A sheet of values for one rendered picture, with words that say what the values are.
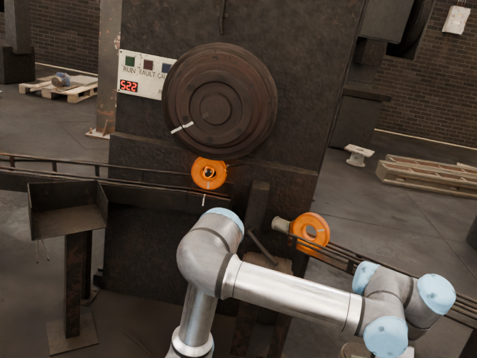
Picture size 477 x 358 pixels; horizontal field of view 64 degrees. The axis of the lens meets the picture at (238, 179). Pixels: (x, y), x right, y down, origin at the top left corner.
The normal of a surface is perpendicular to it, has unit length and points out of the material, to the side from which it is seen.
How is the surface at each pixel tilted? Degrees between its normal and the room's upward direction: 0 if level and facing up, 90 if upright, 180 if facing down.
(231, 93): 90
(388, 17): 92
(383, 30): 92
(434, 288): 20
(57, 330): 0
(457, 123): 90
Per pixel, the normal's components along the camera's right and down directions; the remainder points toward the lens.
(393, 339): -0.29, 0.35
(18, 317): 0.17, -0.91
